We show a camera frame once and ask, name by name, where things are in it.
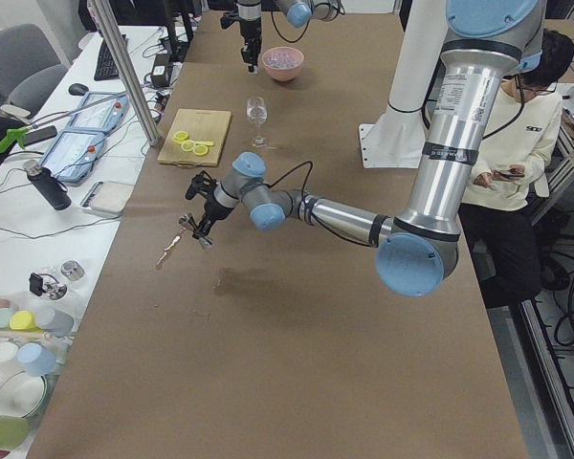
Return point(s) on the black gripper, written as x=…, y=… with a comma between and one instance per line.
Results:
x=212, y=211
x=249, y=30

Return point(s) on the steel cocktail jigger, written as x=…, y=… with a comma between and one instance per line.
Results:
x=187, y=222

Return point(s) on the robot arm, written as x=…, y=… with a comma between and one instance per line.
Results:
x=453, y=58
x=298, y=14

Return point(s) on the pile of clear ice cubes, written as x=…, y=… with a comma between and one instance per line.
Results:
x=282, y=58

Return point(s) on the clear wine glass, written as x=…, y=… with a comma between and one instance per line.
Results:
x=256, y=112

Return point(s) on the pink bowl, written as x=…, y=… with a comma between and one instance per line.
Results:
x=283, y=75

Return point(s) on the yellow lemon slice three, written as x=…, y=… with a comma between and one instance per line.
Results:
x=200, y=150

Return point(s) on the yellow lemon slice two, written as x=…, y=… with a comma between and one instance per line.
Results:
x=188, y=145

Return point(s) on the bamboo cutting board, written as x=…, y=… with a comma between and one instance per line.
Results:
x=201, y=125

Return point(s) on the yellow lemon slice one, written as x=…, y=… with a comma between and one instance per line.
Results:
x=180, y=136

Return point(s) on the black power adapter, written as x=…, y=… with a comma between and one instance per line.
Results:
x=161, y=71

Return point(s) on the white digital scale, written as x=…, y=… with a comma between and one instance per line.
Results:
x=106, y=199

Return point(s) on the black keyboard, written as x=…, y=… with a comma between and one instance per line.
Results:
x=106, y=67

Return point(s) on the blue teach pendant near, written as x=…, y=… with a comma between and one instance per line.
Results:
x=72, y=154

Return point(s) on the blue teach pendant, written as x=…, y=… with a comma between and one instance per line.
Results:
x=72, y=154
x=99, y=111

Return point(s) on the black water bottle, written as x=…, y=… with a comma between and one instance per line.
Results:
x=50, y=188

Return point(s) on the blue teach pendant far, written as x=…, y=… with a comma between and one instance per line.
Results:
x=99, y=111

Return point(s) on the black computer mouse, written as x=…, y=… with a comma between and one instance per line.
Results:
x=78, y=89

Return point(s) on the grey cup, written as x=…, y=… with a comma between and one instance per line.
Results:
x=54, y=321

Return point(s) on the yellow cup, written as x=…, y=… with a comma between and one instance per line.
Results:
x=23, y=321

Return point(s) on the light blue cup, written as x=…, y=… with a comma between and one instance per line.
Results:
x=35, y=359

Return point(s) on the mint green cup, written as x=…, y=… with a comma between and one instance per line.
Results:
x=5, y=318

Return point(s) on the grey office chair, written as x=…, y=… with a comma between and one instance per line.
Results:
x=30, y=69

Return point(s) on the white plate green rim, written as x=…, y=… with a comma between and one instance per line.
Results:
x=22, y=395

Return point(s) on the seated person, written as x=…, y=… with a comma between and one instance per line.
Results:
x=519, y=140

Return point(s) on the aluminium frame post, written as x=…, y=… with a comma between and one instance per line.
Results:
x=106, y=22

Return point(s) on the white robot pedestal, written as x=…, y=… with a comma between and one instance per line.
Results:
x=397, y=137

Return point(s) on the green handled grabber tool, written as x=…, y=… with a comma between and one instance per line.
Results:
x=18, y=135

